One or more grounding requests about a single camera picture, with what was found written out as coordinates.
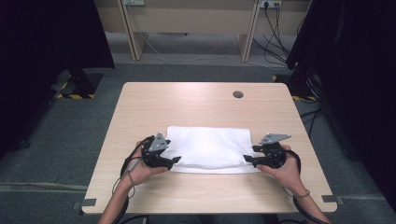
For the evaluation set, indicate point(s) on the person's right hand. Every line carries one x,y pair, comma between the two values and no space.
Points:
288,175

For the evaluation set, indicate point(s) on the black curtain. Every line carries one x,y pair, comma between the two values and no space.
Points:
358,62
37,46

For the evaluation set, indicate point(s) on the thin wrist band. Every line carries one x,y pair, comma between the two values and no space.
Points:
304,194

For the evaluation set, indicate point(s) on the white wall socket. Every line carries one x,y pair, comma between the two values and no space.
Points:
134,2

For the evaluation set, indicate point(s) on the yellow black hazard tape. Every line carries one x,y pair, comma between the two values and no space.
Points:
299,98
76,96

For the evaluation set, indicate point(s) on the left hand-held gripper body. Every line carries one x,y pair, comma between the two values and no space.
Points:
155,152

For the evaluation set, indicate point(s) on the white tank top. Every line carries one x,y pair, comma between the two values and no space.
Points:
208,149

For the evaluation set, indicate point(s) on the person's left hand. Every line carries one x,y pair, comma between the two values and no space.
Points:
140,174

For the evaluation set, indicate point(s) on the grey table corner bracket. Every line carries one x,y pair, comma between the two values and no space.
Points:
330,198
87,202

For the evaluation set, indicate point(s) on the white power strip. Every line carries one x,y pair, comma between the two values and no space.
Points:
270,3

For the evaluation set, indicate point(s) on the black metal stand base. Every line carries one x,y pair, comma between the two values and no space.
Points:
82,82

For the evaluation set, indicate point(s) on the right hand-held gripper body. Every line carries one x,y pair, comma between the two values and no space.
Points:
274,155

